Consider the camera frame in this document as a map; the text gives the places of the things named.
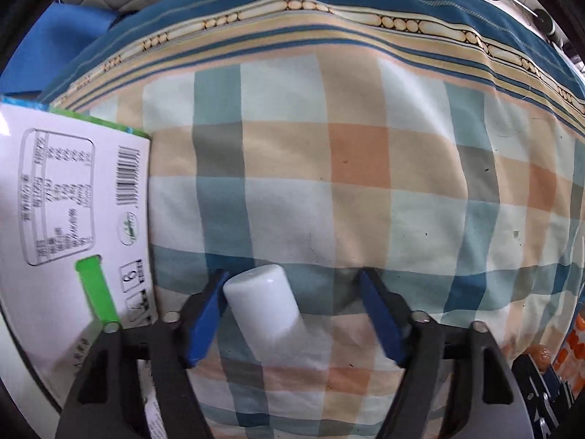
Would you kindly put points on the cardboard box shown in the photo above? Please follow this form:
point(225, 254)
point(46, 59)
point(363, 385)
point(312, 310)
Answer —
point(68, 215)

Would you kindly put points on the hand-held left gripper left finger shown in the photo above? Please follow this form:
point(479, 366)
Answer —
point(203, 324)

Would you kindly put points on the blue folded exercise mat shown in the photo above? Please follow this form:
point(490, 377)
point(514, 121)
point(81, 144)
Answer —
point(50, 41)

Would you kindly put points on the small white bottle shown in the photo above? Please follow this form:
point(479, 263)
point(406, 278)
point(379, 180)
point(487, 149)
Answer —
point(260, 302)

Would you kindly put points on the orange patterned bag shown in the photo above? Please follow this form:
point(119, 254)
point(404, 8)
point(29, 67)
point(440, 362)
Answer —
point(571, 343)

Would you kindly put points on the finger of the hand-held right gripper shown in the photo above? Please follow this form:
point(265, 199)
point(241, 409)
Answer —
point(539, 402)

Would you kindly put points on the checked tablecloth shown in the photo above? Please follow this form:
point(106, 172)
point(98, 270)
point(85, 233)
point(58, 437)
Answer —
point(342, 169)

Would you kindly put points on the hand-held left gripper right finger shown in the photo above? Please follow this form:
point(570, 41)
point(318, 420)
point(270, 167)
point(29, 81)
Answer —
point(381, 324)

